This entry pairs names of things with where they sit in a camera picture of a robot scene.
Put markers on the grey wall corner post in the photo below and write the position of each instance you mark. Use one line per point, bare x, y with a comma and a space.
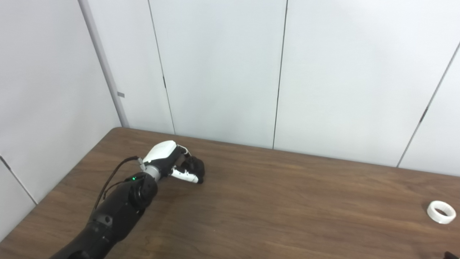
104, 64

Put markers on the round black plastic part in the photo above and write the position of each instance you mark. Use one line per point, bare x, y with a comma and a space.
197, 166

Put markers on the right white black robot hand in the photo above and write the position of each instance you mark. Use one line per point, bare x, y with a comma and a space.
453, 256

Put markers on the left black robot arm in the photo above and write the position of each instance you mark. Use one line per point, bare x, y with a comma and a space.
118, 216

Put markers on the black wall panel clip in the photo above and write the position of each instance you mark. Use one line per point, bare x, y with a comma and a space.
5, 162
164, 82

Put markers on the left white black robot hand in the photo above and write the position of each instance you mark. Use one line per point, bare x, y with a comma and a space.
161, 151

